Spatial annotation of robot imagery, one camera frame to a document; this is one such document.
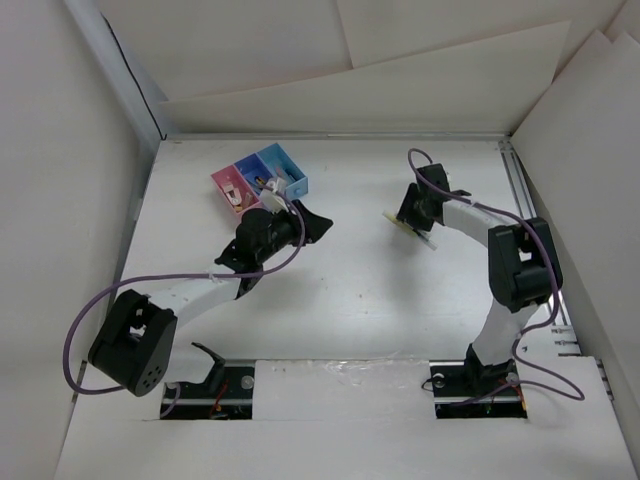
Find pink container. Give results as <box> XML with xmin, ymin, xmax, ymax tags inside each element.
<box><xmin>211</xmin><ymin>165</ymin><xmax>262</xmax><ymax>218</ymax></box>

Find dark blue container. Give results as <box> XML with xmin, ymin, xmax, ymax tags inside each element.
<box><xmin>234</xmin><ymin>153</ymin><xmax>275</xmax><ymax>195</ymax></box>

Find right aluminium rail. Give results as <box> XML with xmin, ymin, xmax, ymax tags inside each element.
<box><xmin>498</xmin><ymin>140</ymin><xmax>582</xmax><ymax>357</ymax></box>

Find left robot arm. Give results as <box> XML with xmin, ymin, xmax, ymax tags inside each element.
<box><xmin>88</xmin><ymin>200</ymin><xmax>333</xmax><ymax>397</ymax></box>

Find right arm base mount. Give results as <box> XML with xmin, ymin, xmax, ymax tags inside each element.
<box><xmin>422</xmin><ymin>360</ymin><xmax>527</xmax><ymax>420</ymax></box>

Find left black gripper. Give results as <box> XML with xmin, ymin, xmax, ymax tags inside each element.
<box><xmin>256</xmin><ymin>200</ymin><xmax>330</xmax><ymax>264</ymax></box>

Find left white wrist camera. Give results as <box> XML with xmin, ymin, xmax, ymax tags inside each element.
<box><xmin>259</xmin><ymin>177</ymin><xmax>288</xmax><ymax>213</ymax></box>

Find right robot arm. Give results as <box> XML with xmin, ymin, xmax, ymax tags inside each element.
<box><xmin>396</xmin><ymin>163</ymin><xmax>562</xmax><ymax>398</ymax></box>

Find pack of coloured crayons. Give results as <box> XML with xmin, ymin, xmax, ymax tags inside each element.
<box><xmin>382</xmin><ymin>211</ymin><xmax>438</xmax><ymax>251</ymax></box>

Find light blue container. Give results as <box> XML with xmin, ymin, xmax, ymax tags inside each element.
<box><xmin>257</xmin><ymin>143</ymin><xmax>309</xmax><ymax>200</ymax></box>

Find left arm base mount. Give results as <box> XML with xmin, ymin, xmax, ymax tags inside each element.
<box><xmin>159</xmin><ymin>342</ymin><xmax>256</xmax><ymax>421</ymax></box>

